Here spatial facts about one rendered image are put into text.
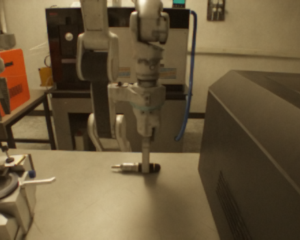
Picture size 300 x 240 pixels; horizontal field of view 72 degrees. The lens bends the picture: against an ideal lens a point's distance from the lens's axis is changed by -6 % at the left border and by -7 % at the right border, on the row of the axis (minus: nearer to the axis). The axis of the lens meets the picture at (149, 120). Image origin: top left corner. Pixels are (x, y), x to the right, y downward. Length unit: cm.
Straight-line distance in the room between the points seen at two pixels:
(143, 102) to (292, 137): 32
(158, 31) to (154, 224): 41
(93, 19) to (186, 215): 97
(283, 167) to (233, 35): 304
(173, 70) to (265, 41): 182
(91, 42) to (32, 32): 228
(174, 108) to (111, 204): 153
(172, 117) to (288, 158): 178
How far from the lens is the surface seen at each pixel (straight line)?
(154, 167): 63
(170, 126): 205
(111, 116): 133
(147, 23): 49
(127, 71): 197
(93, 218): 53
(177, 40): 194
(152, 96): 51
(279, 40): 357
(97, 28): 119
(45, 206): 58
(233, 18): 326
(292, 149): 29
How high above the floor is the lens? 128
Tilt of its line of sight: 23 degrees down
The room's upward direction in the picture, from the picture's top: 1 degrees clockwise
